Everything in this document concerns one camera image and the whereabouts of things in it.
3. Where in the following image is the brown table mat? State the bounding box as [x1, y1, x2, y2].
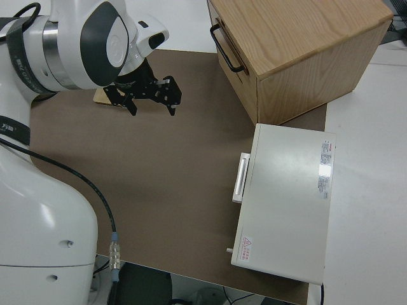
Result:
[28, 49, 328, 305]

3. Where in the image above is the wooden drawer cabinet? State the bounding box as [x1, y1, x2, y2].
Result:
[207, 0, 394, 125]

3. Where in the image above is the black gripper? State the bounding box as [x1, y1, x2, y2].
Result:
[104, 63, 183, 117]

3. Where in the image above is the white toaster oven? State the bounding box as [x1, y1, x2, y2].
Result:
[224, 123, 337, 285]

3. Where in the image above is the beige oven door handle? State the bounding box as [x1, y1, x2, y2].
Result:
[231, 152, 251, 203]

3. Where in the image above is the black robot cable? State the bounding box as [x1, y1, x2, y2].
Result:
[0, 136, 122, 305]

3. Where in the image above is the wooden mug tree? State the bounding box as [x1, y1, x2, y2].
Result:
[93, 88, 113, 106]

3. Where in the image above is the black cabinet handle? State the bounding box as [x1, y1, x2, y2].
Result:
[209, 24, 245, 73]

